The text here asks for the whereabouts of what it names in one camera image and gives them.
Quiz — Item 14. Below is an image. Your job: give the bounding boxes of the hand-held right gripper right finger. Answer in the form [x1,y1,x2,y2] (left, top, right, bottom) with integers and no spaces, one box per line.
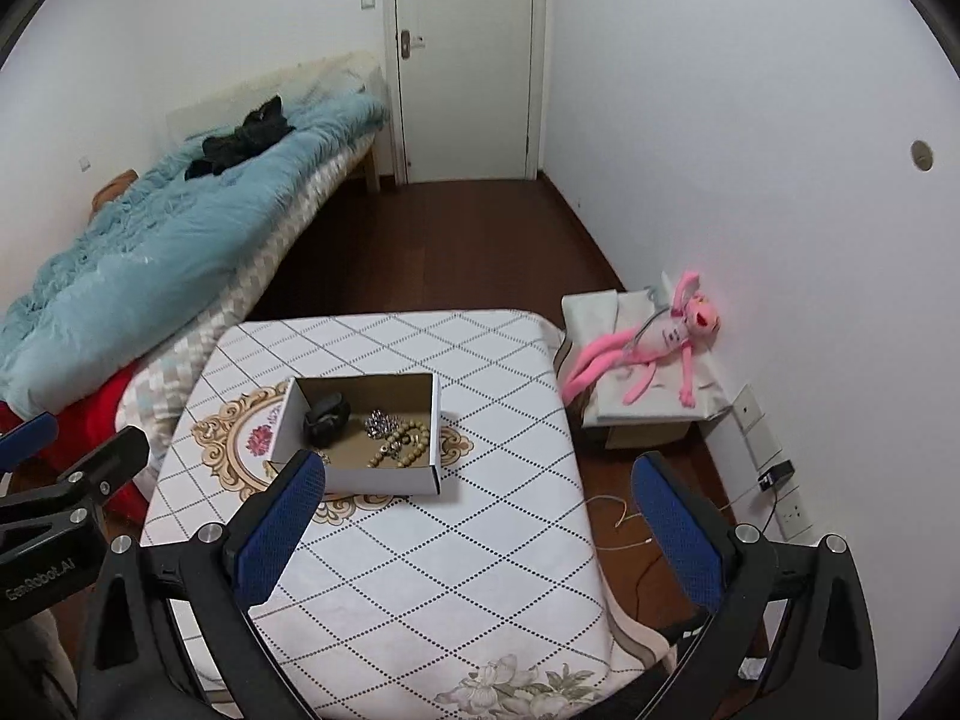
[630,452,880,720]

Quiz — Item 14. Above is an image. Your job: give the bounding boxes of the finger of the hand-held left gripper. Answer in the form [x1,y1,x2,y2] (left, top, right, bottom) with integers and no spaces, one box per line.
[0,426,151,541]
[0,412,59,475]

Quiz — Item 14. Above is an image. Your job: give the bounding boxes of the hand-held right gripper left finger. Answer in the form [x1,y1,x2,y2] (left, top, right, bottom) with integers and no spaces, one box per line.
[75,448,327,720]

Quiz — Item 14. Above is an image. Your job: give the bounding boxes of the white cardboard box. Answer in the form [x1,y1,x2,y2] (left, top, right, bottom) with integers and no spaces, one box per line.
[266,373,442,496]

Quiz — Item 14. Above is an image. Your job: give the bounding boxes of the black smart band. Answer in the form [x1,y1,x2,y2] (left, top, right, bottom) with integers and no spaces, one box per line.
[302,394,352,447]

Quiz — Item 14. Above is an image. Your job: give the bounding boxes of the wooden bead bracelet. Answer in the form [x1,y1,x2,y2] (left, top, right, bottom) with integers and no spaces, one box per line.
[366,420,432,468]

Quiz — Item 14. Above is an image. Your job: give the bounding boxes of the person's left forearm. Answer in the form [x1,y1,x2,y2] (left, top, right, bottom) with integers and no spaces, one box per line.
[0,604,80,720]

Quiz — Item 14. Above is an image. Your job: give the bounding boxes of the red blanket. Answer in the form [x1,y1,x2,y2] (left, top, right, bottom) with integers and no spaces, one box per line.
[0,375,147,522]

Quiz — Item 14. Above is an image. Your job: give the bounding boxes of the brown cardboard box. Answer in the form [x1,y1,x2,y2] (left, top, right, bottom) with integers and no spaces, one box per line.
[604,412,695,451]

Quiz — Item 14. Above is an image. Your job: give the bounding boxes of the white diamond-patterned tablecloth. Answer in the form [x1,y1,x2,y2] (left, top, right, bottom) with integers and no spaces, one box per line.
[139,307,676,720]

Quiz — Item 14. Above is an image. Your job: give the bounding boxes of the pink plush toy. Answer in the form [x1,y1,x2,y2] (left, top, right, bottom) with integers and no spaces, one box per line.
[562,268,722,406]

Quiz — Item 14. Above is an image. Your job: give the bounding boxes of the light blue quilt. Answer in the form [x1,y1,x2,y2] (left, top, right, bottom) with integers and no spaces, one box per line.
[0,86,391,421]

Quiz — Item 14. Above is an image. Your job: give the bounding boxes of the brown pillow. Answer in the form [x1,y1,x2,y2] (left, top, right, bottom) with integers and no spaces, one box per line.
[91,169,140,215]

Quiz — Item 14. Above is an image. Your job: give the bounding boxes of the black clothing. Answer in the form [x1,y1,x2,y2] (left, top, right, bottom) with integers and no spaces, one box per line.
[184,95,295,181]

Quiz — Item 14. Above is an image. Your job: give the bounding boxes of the white door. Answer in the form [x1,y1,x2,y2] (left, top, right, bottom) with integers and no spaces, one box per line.
[382,0,552,185]

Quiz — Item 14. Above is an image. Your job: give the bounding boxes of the thin beige cable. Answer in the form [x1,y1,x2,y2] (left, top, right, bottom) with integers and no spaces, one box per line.
[585,493,758,552]

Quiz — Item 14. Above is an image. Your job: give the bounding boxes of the white wall socket plate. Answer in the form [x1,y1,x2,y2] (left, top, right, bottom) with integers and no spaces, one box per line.
[772,484,815,541]
[731,385,773,451]

